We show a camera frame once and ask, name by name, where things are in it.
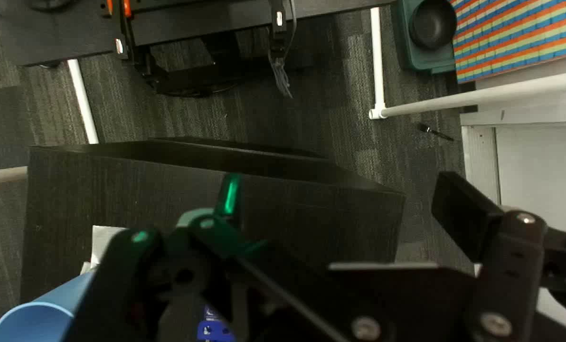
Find black breadboard table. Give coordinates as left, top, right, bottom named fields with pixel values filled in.
left=0, top=0, right=396, bottom=69

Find white PVC pipe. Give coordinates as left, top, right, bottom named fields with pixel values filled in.
left=65, top=57, right=103, bottom=146
left=367, top=6, right=566, bottom=122

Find white door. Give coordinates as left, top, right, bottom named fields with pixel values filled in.
left=460, top=103, right=566, bottom=234

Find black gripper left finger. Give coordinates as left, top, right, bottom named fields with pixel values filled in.
left=82, top=215, right=267, bottom=342

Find teal box with black disc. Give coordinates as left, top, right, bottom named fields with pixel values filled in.
left=392, top=0, right=460, bottom=76

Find orange clamp handle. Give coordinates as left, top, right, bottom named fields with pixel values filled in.
left=101, top=0, right=137, bottom=61

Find colourful striped wall panel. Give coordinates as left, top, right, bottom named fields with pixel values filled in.
left=451, top=0, right=566, bottom=86

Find small black floor tool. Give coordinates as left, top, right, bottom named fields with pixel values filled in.
left=419, top=122, right=457, bottom=145

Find black cabinet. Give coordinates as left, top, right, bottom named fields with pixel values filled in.
left=20, top=135, right=407, bottom=306

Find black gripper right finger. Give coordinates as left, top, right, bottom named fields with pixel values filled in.
left=432, top=169, right=551, bottom=342

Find large blue cup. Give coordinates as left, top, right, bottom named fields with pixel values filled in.
left=0, top=264, right=101, bottom=342

